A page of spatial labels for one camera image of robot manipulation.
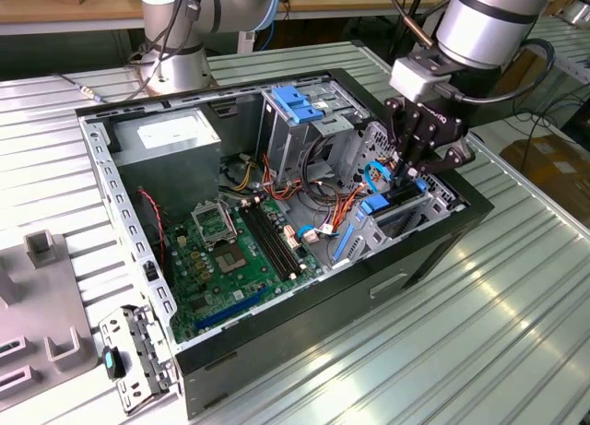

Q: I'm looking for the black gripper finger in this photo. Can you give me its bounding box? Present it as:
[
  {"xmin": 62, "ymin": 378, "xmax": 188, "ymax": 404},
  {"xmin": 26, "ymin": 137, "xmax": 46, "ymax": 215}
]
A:
[
  {"xmin": 407, "ymin": 122, "xmax": 473, "ymax": 178},
  {"xmin": 384, "ymin": 97, "xmax": 423, "ymax": 183}
]

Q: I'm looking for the grey parts rack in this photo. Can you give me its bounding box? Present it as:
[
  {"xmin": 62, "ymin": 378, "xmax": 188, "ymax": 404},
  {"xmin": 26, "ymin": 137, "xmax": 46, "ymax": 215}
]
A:
[{"xmin": 0, "ymin": 229, "xmax": 100, "ymax": 398}]

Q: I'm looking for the metal optical drive cage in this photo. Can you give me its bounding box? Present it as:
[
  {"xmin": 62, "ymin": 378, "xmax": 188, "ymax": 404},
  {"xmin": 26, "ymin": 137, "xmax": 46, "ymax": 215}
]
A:
[{"xmin": 255, "ymin": 77, "xmax": 370, "ymax": 191}]

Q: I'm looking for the grey power supply unit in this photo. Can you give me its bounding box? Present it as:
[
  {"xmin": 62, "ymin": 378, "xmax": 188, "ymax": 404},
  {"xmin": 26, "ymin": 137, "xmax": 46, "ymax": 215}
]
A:
[{"xmin": 110, "ymin": 107, "xmax": 223, "ymax": 223}]

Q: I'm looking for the metal slat side table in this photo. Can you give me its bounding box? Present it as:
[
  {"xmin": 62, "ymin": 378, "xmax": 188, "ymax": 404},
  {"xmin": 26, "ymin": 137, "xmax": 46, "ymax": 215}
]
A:
[{"xmin": 525, "ymin": 15, "xmax": 590, "ymax": 117}]

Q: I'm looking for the green motherboard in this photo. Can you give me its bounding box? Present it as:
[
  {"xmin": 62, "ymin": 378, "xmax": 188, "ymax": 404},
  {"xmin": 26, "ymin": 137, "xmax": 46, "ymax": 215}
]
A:
[{"xmin": 163, "ymin": 195, "xmax": 324, "ymax": 346}]

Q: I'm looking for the long wooden desk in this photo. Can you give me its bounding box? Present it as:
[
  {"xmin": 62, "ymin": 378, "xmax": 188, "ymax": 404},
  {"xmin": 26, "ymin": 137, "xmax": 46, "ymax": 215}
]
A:
[{"xmin": 0, "ymin": 0, "xmax": 557, "ymax": 76}]

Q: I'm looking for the black cable silver plug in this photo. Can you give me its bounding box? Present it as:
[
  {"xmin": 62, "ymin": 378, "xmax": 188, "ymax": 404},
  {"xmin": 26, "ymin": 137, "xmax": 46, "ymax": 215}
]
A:
[{"xmin": 53, "ymin": 72, "xmax": 110, "ymax": 104}]

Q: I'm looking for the flat brown cardboard sheet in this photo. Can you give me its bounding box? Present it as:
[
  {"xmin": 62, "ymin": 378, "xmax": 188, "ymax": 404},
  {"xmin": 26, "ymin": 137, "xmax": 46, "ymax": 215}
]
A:
[{"xmin": 500, "ymin": 136, "xmax": 590, "ymax": 226}]

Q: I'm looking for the orange red yellow power wire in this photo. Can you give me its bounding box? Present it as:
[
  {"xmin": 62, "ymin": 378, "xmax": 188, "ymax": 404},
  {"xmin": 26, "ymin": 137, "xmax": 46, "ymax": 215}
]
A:
[{"xmin": 329, "ymin": 152, "xmax": 405, "ymax": 236}]

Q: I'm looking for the black camera cable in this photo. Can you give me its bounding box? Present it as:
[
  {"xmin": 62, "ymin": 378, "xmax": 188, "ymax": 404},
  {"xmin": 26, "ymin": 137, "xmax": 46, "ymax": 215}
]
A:
[{"xmin": 432, "ymin": 37, "xmax": 557, "ymax": 107}]

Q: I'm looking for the blue expansion slot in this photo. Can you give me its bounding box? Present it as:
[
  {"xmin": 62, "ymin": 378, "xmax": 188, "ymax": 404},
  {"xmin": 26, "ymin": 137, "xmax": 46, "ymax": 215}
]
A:
[{"xmin": 193, "ymin": 284, "xmax": 271, "ymax": 333}]

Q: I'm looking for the blue plastic drive bracket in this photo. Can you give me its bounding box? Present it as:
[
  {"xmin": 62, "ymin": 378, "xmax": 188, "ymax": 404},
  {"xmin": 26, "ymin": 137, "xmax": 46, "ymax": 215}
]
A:
[{"xmin": 271, "ymin": 86, "xmax": 326, "ymax": 125}]

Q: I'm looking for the blue disk data wire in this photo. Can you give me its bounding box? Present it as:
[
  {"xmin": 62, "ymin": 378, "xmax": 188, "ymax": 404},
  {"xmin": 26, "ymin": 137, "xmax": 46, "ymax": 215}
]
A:
[{"xmin": 297, "ymin": 159, "xmax": 396, "ymax": 244}]

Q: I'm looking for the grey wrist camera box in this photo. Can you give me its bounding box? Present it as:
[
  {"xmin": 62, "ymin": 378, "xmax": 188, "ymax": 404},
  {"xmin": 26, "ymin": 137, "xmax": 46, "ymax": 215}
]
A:
[{"xmin": 388, "ymin": 55, "xmax": 455, "ymax": 102}]

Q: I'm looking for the yellow black wire bundle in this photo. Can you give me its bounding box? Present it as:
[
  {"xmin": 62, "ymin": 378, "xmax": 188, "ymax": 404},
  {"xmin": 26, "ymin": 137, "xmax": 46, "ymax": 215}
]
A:
[{"xmin": 219, "ymin": 159, "xmax": 259, "ymax": 194}]

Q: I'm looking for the hard disk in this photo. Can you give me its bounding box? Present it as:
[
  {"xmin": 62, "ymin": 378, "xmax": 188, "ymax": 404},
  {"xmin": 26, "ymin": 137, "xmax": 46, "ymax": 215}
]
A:
[{"xmin": 331, "ymin": 178, "xmax": 429, "ymax": 265}]

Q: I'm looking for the black cable brown plug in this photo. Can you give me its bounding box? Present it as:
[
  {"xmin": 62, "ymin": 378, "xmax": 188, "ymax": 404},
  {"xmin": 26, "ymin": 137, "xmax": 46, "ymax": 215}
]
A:
[{"xmin": 381, "ymin": 0, "xmax": 437, "ymax": 53}]

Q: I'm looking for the black open PC case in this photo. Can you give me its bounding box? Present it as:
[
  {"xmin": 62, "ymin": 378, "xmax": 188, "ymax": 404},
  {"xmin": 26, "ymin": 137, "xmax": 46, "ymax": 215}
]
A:
[{"xmin": 73, "ymin": 67, "xmax": 495, "ymax": 420}]

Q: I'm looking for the orange red wire bundle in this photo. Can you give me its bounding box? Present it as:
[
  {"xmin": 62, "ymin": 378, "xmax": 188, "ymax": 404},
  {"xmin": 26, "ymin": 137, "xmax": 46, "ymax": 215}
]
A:
[{"xmin": 260, "ymin": 152, "xmax": 308, "ymax": 205}]

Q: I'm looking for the CPU socket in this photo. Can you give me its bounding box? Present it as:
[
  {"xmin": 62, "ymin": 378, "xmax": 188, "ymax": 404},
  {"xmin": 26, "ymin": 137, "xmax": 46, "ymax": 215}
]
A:
[{"xmin": 212, "ymin": 242, "xmax": 250, "ymax": 275}]

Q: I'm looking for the metal disk bay cage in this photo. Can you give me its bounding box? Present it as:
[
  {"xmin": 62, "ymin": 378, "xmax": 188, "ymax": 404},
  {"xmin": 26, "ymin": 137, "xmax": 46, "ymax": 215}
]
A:
[{"xmin": 329, "ymin": 120, "xmax": 466, "ymax": 269}]

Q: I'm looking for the black RAM slot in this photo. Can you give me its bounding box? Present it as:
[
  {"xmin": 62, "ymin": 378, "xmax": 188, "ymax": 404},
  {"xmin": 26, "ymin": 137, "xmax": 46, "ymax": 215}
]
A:
[
  {"xmin": 251, "ymin": 200, "xmax": 303, "ymax": 276},
  {"xmin": 244, "ymin": 203, "xmax": 298, "ymax": 279},
  {"xmin": 238, "ymin": 205, "xmax": 291, "ymax": 282},
  {"xmin": 257, "ymin": 198, "xmax": 309, "ymax": 273}
]

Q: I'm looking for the square brown base plate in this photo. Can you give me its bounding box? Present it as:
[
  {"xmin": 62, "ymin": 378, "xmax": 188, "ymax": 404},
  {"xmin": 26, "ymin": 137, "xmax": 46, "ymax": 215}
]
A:
[{"xmin": 130, "ymin": 59, "xmax": 218, "ymax": 98}]

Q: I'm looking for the black sleeved cable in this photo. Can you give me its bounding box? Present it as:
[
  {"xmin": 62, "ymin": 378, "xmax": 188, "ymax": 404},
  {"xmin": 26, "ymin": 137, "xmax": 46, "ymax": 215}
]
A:
[{"xmin": 301, "ymin": 134, "xmax": 345, "ymax": 207}]

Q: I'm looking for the metal expansion card latch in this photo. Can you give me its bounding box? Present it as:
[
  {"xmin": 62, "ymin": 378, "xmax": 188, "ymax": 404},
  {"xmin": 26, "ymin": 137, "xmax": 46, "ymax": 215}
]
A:
[{"xmin": 98, "ymin": 303, "xmax": 182, "ymax": 417}]

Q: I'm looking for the red black fan wire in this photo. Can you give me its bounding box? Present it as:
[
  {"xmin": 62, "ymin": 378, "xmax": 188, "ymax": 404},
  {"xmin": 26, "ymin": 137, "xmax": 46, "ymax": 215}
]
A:
[{"xmin": 137, "ymin": 188, "xmax": 167, "ymax": 265}]

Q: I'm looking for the metal socket cover frame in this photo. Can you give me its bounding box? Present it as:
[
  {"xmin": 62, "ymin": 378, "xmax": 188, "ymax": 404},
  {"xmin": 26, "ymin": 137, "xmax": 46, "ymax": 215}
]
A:
[{"xmin": 191, "ymin": 201, "xmax": 240, "ymax": 250}]

